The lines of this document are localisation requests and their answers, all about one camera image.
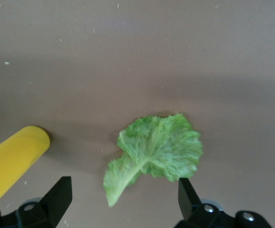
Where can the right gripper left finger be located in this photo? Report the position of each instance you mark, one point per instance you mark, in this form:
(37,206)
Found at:
(56,204)

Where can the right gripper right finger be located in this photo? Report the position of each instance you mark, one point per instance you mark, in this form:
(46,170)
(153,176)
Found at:
(189,204)

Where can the yellow squeeze bottle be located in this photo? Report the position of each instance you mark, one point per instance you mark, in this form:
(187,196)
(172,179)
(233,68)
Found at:
(13,156)

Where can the green lettuce leaf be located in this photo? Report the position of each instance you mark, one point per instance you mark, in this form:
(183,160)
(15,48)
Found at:
(161,147)

